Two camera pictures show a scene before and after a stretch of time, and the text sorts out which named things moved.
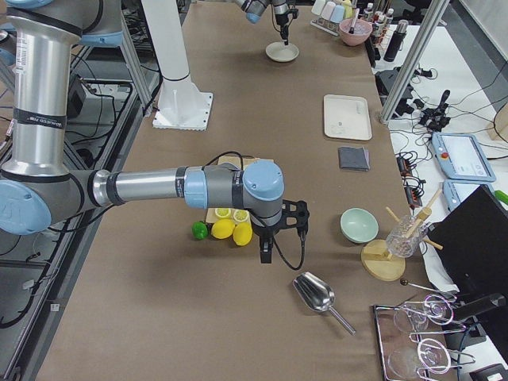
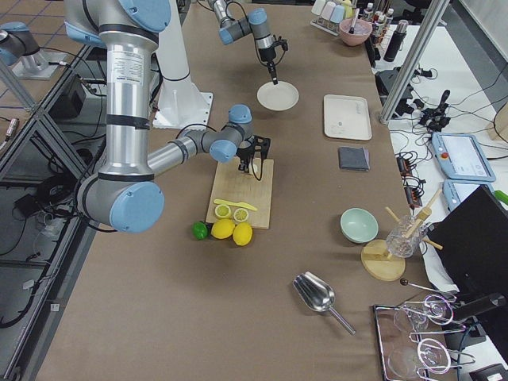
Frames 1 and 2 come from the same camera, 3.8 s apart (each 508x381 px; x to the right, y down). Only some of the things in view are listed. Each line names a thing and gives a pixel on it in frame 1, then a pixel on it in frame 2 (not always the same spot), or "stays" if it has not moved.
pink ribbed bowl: (361, 32) stays
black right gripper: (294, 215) -> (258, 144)
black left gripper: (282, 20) -> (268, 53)
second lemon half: (240, 215) stays
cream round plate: (280, 52) -> (278, 98)
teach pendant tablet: (463, 156) stays
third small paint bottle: (390, 16) stays
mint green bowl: (359, 225) stays
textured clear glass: (406, 236) stays
